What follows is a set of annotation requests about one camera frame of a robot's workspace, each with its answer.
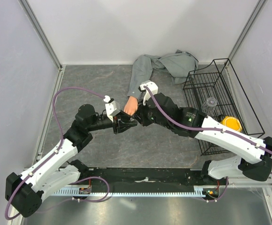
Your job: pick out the clear plastic jar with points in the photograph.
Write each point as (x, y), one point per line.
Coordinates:
(208, 107)

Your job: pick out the mannequin hand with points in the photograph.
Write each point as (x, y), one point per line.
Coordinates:
(131, 106)

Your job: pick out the grey slotted cable duct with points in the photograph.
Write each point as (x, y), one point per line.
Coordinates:
(77, 192)

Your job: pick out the grey shirt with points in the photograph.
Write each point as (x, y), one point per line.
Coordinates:
(177, 64)

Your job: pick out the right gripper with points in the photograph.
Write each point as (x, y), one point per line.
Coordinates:
(140, 115)

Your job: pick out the yellow lidded container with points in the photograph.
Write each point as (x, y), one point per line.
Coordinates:
(230, 122)

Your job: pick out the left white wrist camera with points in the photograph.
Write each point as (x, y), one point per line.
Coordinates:
(112, 107)

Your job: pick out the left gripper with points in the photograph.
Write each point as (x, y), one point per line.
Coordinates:
(121, 126)

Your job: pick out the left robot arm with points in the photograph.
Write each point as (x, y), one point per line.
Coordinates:
(26, 191)

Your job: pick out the black wire rack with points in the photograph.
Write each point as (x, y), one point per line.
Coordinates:
(220, 81)

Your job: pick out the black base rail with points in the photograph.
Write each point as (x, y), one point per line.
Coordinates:
(148, 180)

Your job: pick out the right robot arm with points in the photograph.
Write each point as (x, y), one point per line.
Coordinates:
(250, 160)

